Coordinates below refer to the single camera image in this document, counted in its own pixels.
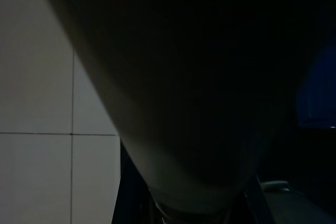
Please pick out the blue round trash bin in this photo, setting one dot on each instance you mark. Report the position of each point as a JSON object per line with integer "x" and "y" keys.
{"x": 319, "y": 90}

